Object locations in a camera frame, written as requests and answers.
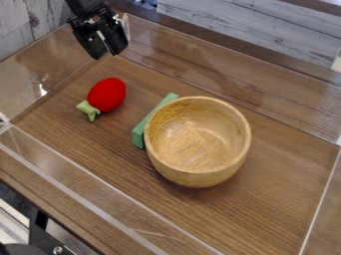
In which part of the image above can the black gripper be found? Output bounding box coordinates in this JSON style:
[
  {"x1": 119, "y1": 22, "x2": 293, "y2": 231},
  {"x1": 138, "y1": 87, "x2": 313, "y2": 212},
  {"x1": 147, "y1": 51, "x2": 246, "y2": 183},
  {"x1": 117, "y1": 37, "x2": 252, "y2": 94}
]
[{"x1": 66, "y1": 0, "x2": 129, "y2": 60}]

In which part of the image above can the red plush strawberry toy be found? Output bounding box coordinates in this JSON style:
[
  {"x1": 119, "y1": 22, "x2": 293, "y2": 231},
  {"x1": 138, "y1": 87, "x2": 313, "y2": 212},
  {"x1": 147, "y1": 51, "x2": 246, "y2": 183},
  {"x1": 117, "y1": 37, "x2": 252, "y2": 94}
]
[{"x1": 76, "y1": 78, "x2": 127, "y2": 122}]

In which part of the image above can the green rectangular block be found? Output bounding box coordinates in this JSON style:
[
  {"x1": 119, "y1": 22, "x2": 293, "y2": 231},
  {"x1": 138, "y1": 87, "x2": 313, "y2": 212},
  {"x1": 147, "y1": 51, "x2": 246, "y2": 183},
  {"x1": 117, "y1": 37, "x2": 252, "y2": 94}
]
[{"x1": 133, "y1": 93, "x2": 178, "y2": 149}]

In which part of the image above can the wooden bowl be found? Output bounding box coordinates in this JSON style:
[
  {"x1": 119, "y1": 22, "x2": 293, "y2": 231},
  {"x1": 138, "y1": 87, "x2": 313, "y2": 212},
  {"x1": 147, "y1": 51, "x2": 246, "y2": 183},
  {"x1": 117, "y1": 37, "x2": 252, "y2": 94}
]
[{"x1": 145, "y1": 96, "x2": 252, "y2": 188}]

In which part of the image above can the clear acrylic corner bracket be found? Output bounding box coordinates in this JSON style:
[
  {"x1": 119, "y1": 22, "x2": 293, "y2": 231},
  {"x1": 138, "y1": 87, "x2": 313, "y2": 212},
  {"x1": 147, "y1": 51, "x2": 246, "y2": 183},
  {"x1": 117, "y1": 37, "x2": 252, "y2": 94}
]
[{"x1": 117, "y1": 13, "x2": 131, "y2": 39}]

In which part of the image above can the clear acrylic enclosure wall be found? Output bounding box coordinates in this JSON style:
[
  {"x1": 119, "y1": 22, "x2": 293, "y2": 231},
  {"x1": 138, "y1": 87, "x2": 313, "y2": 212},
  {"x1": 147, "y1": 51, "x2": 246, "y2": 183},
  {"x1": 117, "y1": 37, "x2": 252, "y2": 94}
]
[{"x1": 0, "y1": 114, "x2": 222, "y2": 255}]

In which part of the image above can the black table leg bracket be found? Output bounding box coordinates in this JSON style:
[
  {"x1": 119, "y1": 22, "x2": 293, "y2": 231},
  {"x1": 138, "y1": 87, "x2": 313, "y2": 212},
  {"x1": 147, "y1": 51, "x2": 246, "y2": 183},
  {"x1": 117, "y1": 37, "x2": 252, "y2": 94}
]
[{"x1": 27, "y1": 209, "x2": 91, "y2": 255}]

